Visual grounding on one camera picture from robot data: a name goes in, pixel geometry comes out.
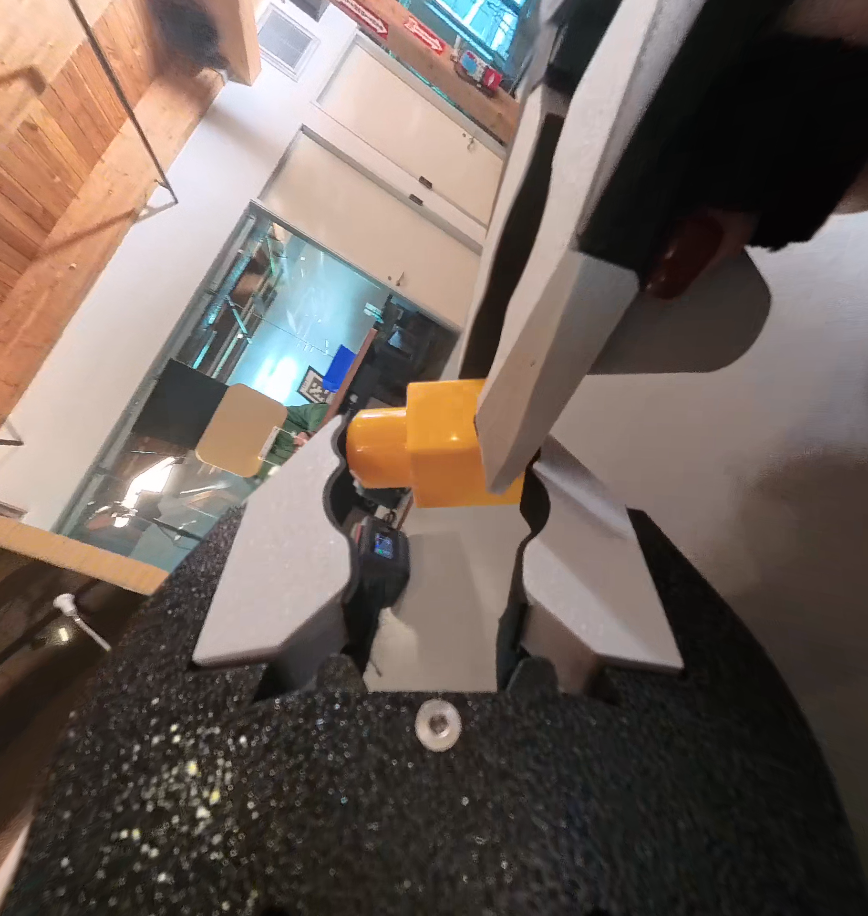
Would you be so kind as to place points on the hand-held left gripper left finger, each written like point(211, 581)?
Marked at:
point(276, 572)

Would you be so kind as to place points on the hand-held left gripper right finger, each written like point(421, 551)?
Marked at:
point(598, 587)

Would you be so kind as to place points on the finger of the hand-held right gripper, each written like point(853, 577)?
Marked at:
point(502, 215)
point(606, 143)

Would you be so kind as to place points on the orange plastic block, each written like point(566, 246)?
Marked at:
point(441, 444)

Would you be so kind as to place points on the person's right hand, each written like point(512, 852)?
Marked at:
point(691, 250)

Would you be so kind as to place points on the black battery charger case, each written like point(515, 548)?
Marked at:
point(387, 565)

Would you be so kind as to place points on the white door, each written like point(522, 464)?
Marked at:
point(420, 121)
point(369, 215)

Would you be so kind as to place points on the red fire extinguisher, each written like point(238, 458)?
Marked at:
point(480, 71)

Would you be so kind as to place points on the beige board on clear stand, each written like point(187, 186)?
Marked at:
point(241, 429)

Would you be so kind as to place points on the small framed marker sign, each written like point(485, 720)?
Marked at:
point(314, 383)

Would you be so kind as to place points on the black square panel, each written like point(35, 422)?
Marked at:
point(176, 404)

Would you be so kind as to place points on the white mirror stand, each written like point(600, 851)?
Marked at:
point(83, 619)

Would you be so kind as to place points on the dark blue storage bin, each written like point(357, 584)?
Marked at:
point(341, 365)

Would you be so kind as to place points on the metal ceiling rod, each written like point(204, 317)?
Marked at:
point(126, 107)

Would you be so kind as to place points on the wooden post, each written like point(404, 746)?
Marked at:
point(441, 71)

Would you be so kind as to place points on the wall vent grille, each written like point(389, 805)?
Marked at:
point(287, 36)

